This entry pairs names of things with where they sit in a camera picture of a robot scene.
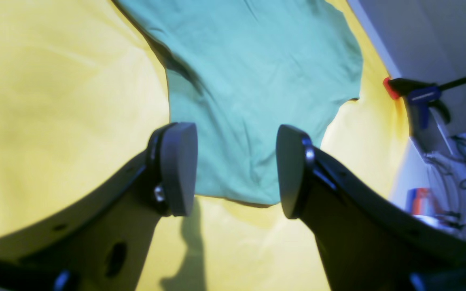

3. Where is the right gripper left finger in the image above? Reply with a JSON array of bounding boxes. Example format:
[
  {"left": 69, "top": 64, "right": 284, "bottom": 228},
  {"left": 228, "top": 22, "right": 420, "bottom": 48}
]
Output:
[{"left": 0, "top": 122, "right": 198, "bottom": 291}]

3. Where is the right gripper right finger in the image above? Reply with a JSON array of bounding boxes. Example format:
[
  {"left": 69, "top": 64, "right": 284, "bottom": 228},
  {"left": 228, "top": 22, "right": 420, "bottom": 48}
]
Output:
[{"left": 276, "top": 124, "right": 466, "bottom": 291}]

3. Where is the green T-shirt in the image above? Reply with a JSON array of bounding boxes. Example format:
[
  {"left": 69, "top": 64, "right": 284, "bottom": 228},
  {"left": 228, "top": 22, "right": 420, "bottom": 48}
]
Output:
[{"left": 117, "top": 0, "right": 363, "bottom": 205}]

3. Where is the blue red clamp left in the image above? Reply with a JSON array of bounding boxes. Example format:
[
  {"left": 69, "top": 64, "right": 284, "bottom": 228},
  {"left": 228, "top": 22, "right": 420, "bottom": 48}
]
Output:
[{"left": 383, "top": 76, "right": 466, "bottom": 129}]

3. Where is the yellow table cloth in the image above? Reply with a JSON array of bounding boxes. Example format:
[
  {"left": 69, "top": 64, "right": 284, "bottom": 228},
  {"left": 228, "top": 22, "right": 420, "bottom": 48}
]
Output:
[{"left": 0, "top": 0, "right": 409, "bottom": 291}]

